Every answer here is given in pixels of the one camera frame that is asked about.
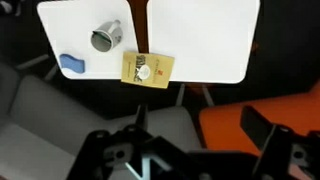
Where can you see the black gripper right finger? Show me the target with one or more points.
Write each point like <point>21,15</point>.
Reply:
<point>283,150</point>

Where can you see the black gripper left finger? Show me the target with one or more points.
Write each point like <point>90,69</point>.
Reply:
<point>100,153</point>

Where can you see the orange chair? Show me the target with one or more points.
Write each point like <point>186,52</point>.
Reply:
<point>226,126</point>

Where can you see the grey fabric sofa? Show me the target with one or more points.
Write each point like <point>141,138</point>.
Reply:
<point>50,116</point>

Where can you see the grey metal table leg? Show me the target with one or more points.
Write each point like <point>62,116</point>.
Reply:
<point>180,95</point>
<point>207,95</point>
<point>33,61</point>
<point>51,72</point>

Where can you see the blue sponge eraser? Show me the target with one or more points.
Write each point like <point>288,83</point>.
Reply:
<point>72,63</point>

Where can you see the tan tea leaf pouch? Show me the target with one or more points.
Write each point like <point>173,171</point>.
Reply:
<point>146,69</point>

